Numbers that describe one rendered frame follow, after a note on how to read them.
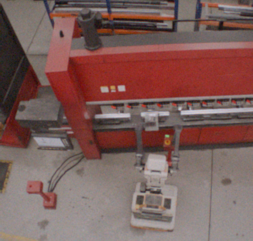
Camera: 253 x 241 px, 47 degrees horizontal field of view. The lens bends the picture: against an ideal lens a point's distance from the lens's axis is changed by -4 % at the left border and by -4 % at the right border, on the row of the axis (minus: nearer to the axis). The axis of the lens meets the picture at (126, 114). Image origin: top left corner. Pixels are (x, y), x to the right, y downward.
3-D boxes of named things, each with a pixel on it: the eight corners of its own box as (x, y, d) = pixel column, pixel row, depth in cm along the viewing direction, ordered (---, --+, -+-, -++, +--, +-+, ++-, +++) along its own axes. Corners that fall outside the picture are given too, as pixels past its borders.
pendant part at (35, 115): (38, 151, 399) (13, 119, 327) (42, 135, 412) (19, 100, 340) (74, 153, 394) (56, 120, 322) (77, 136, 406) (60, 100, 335)
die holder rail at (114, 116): (96, 121, 443) (95, 118, 435) (96, 117, 446) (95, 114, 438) (130, 120, 439) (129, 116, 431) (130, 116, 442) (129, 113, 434)
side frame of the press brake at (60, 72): (86, 159, 507) (44, 72, 313) (89, 116, 552) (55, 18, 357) (101, 159, 506) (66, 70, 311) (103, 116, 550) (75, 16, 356)
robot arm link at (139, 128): (132, 127, 351) (140, 128, 347) (136, 121, 361) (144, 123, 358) (135, 159, 370) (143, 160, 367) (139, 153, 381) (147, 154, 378)
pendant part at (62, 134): (40, 149, 385) (30, 136, 355) (42, 140, 391) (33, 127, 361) (73, 150, 380) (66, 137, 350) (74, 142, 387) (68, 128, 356)
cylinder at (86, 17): (83, 51, 323) (74, 18, 283) (85, 35, 336) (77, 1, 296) (114, 49, 321) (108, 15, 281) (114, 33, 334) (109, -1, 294)
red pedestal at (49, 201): (44, 209, 468) (24, 193, 397) (45, 194, 481) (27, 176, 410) (56, 209, 466) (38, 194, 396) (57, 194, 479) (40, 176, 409)
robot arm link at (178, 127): (174, 125, 355) (182, 126, 354) (173, 124, 368) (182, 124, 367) (170, 162, 361) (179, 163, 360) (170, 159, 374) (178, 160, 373)
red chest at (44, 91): (52, 142, 530) (33, 112, 446) (55, 117, 557) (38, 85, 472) (79, 141, 527) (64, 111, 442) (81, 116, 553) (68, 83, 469)
